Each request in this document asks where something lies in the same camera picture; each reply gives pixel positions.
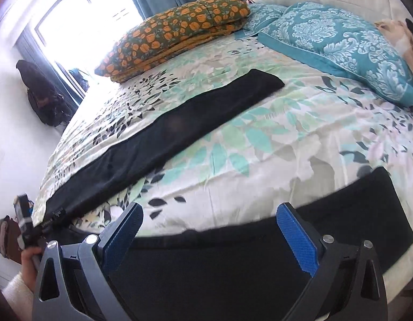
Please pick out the small teal damask pillow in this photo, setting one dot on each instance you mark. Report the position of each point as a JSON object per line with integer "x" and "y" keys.
{"x": 263, "y": 16}

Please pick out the black backpack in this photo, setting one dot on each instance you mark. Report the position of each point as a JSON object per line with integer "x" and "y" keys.
{"x": 42, "y": 97}

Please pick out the folded pumpkin print blanket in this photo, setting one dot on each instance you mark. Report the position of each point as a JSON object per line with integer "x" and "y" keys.
{"x": 166, "y": 30}

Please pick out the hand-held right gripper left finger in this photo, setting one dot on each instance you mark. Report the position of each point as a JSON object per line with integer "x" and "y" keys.
{"x": 125, "y": 232}

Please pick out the blue bag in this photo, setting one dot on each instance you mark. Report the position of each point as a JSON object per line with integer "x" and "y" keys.
{"x": 78, "y": 78}

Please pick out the window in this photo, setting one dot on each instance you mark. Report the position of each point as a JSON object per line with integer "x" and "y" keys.
{"x": 92, "y": 23}

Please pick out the black pants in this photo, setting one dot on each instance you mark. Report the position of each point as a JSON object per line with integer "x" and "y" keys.
{"x": 193, "y": 120}

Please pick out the person's left hand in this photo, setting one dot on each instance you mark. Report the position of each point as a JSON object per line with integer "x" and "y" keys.
{"x": 29, "y": 260}

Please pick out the brown bag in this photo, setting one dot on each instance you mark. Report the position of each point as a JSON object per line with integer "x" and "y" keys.
{"x": 6, "y": 237}

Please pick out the floral bedsheet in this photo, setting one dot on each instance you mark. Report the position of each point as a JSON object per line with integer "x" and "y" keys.
{"x": 260, "y": 160}

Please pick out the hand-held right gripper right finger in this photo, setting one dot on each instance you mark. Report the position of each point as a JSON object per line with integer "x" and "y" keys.
{"x": 298, "y": 237}

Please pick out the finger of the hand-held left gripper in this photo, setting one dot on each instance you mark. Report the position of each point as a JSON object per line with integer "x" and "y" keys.
{"x": 49, "y": 220}

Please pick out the large teal damask pillow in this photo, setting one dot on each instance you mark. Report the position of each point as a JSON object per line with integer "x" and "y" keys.
{"x": 343, "y": 43}

